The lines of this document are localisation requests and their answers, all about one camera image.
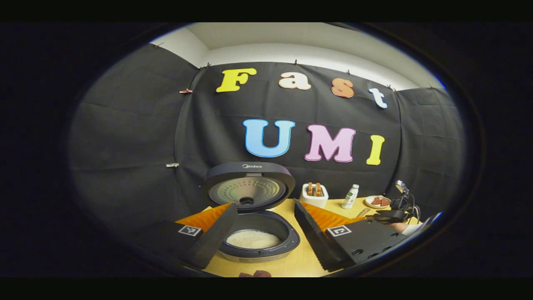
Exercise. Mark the silver and black rice cooker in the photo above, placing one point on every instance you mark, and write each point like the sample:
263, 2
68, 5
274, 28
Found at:
266, 183

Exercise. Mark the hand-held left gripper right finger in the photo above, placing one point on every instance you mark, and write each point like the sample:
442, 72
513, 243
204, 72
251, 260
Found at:
316, 237

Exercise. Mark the toast bread slice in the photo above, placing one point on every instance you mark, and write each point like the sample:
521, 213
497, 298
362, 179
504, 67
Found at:
318, 190
310, 189

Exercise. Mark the black backdrop cloth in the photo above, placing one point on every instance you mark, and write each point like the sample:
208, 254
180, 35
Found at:
125, 146

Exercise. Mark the white rice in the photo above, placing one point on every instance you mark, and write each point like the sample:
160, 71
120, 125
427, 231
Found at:
254, 239

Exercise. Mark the wooden spoon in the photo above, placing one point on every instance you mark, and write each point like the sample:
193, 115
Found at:
363, 213

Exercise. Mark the white toaster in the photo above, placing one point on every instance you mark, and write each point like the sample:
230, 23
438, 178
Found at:
314, 202

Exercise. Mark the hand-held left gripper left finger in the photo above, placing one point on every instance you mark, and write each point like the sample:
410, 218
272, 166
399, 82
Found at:
210, 241

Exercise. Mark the white round plate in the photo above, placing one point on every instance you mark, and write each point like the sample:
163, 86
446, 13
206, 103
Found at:
368, 204

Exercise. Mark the red meat slice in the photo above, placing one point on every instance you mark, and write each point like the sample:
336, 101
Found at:
376, 201
385, 202

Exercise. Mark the white drink bottle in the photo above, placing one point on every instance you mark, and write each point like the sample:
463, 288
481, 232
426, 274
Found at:
349, 200

